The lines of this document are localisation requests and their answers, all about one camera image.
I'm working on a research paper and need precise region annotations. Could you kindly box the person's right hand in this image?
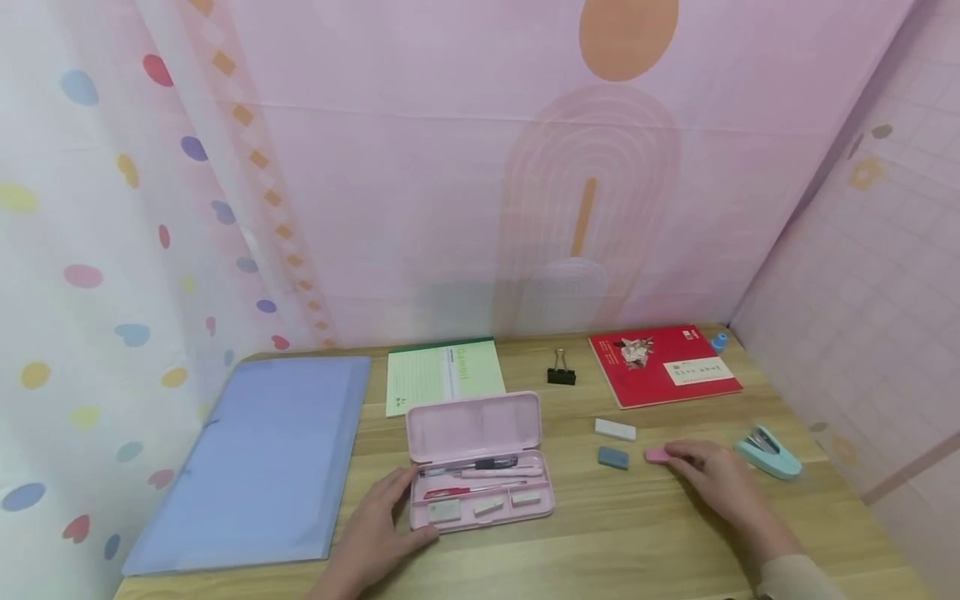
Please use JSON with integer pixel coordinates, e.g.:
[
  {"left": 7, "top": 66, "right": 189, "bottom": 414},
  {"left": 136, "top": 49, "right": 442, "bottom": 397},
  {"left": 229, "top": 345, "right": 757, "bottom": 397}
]
[{"left": 663, "top": 439, "right": 803, "bottom": 578}]

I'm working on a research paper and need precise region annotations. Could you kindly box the person's left hand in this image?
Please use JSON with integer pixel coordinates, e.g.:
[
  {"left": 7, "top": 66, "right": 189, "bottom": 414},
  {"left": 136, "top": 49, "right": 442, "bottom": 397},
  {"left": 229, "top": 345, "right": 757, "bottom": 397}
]
[{"left": 323, "top": 466, "right": 443, "bottom": 589}]

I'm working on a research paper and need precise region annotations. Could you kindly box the pink pencil case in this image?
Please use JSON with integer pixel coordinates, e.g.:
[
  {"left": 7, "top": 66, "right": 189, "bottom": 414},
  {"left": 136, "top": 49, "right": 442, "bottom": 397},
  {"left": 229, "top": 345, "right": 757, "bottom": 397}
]
[{"left": 405, "top": 391, "right": 557, "bottom": 532}]

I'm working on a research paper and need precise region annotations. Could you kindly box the person's left forearm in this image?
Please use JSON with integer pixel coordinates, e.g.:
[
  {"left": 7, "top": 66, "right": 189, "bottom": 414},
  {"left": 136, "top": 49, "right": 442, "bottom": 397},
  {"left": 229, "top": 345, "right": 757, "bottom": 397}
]
[{"left": 306, "top": 580, "right": 383, "bottom": 600}]

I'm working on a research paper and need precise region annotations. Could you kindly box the teal stapler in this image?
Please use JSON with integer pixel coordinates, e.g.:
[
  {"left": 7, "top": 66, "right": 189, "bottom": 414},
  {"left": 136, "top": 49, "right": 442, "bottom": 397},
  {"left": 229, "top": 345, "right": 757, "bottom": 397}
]
[{"left": 734, "top": 426, "right": 803, "bottom": 481}]

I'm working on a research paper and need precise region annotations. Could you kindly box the red pen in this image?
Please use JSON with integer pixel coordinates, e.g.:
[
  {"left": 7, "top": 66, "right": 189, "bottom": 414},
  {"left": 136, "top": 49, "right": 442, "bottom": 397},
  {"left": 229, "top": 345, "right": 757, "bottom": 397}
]
[{"left": 422, "top": 480, "right": 528, "bottom": 500}]

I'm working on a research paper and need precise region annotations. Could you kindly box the black pen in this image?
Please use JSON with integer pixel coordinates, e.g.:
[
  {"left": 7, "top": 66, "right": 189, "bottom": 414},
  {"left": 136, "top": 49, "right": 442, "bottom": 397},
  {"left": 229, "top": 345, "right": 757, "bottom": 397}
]
[{"left": 422, "top": 456, "right": 519, "bottom": 474}]

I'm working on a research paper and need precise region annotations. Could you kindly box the red book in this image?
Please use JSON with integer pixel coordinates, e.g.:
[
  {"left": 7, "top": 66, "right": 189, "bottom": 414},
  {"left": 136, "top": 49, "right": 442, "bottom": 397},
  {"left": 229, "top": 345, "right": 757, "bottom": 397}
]
[{"left": 587, "top": 324, "right": 744, "bottom": 410}]

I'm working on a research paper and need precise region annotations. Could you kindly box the white pink pen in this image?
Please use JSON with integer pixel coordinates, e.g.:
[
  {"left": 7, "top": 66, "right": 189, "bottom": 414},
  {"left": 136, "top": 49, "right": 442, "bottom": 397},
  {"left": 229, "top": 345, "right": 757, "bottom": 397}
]
[{"left": 450, "top": 465, "right": 544, "bottom": 479}]

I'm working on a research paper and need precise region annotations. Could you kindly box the light blue plastic folder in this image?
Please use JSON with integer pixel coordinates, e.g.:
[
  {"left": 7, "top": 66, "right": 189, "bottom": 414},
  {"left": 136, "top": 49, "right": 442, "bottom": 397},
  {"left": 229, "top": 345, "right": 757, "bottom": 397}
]
[{"left": 121, "top": 355, "right": 373, "bottom": 577}]

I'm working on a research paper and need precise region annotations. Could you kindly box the green lined notebook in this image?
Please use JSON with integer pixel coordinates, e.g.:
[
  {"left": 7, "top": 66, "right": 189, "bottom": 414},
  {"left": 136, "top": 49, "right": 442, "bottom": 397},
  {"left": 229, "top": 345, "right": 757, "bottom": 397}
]
[{"left": 385, "top": 337, "right": 508, "bottom": 418}]

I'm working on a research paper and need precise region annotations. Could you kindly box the black binder clip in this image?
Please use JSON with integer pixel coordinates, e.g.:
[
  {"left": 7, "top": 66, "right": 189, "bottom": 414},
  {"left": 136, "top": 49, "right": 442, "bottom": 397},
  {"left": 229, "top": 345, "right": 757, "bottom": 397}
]
[{"left": 547, "top": 348, "right": 578, "bottom": 386}]

